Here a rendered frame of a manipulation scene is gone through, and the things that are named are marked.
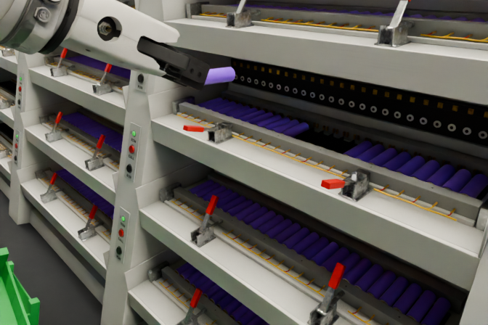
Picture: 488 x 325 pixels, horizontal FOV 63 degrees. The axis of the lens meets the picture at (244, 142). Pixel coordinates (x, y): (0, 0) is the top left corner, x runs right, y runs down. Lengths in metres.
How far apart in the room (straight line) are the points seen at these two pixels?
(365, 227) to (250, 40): 0.32
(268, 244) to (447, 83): 0.39
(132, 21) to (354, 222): 0.35
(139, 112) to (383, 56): 0.52
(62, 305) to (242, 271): 0.62
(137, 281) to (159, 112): 0.39
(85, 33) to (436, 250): 0.41
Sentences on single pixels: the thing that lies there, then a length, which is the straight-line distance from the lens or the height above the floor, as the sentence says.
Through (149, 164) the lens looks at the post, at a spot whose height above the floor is 0.44.
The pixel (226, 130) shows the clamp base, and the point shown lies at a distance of 0.69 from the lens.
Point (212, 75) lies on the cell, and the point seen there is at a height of 0.66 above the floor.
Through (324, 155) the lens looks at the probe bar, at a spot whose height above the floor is 0.57.
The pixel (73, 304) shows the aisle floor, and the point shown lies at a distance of 1.20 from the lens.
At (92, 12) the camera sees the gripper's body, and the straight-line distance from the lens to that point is 0.35.
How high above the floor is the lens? 0.69
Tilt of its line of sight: 12 degrees down
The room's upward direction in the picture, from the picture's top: 10 degrees clockwise
